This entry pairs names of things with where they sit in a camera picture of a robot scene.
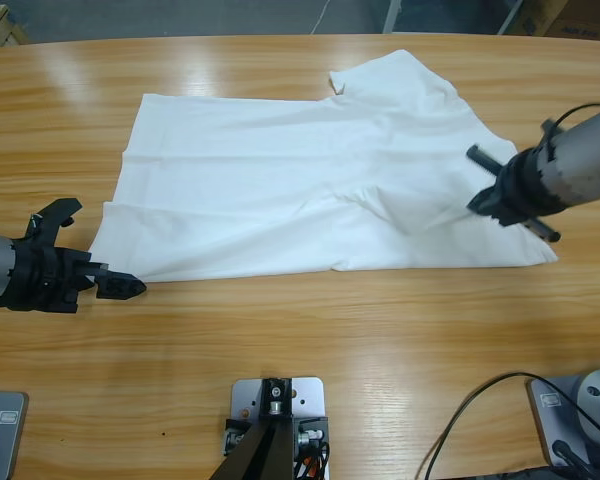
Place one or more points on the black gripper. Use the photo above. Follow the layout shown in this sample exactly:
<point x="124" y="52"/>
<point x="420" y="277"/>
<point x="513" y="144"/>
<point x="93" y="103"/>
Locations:
<point x="40" y="280"/>
<point x="525" y="185"/>

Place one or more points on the white T-shirt with UNITREE print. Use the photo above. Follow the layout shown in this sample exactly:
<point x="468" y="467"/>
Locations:
<point x="280" y="200"/>

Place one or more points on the cardboard box with blue print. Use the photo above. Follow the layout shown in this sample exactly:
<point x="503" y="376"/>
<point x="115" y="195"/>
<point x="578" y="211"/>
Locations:
<point x="535" y="17"/>

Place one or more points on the black and silver clamp fitting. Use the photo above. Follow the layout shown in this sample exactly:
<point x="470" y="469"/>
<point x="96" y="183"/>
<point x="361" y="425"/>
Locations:
<point x="232" y="440"/>

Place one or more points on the cardboard box with dark lettering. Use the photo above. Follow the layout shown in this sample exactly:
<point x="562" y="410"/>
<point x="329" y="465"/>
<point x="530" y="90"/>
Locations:
<point x="585" y="20"/>

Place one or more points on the black block with silver connector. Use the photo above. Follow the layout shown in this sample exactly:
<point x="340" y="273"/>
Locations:
<point x="315" y="427"/>

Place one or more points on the wooden pallet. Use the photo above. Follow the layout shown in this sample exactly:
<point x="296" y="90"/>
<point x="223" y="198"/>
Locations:
<point x="2" y="25"/>

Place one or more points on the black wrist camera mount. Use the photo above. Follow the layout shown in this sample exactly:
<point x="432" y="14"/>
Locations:
<point x="549" y="129"/>
<point x="55" y="212"/>

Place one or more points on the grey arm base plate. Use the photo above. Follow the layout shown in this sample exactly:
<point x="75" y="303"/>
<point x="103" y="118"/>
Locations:
<point x="542" y="422"/>
<point x="10" y="440"/>

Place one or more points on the white metal frame leg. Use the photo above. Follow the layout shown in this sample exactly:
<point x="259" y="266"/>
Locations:
<point x="511" y="17"/>
<point x="392" y="15"/>

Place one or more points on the black bracket with silver bolt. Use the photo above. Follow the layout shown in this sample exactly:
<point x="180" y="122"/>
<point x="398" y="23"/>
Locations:
<point x="275" y="400"/>

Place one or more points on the white camera mounting plate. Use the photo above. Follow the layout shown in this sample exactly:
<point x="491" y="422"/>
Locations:
<point x="307" y="395"/>

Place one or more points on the dark camera post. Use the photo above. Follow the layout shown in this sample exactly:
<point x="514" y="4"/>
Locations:
<point x="260" y="460"/>

